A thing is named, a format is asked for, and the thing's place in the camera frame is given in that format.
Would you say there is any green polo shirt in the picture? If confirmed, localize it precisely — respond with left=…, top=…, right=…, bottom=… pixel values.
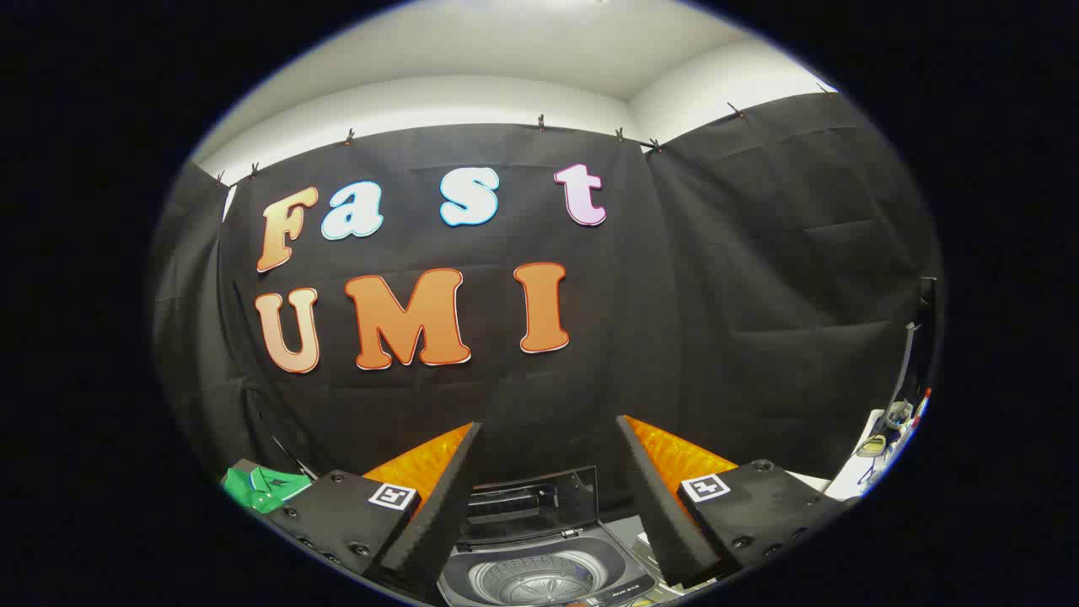
left=221, top=460, right=314, bottom=515

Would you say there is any thin black cable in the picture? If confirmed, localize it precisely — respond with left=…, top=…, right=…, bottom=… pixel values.
left=268, top=432, right=319, bottom=480

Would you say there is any grey washing machine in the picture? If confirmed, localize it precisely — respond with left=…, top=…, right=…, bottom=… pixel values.
left=437, top=516, right=675, bottom=607

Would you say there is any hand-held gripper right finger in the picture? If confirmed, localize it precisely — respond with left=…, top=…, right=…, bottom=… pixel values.
left=615, top=414, right=845, bottom=591

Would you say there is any grey pole stand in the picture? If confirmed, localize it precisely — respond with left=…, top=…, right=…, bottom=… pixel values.
left=895, top=277, right=938, bottom=411

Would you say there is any black backdrop cloth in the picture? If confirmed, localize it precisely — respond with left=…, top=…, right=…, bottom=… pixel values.
left=152, top=91, right=941, bottom=507

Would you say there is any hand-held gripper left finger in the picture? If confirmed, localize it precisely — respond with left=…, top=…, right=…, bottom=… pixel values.
left=266, top=422, right=483, bottom=603

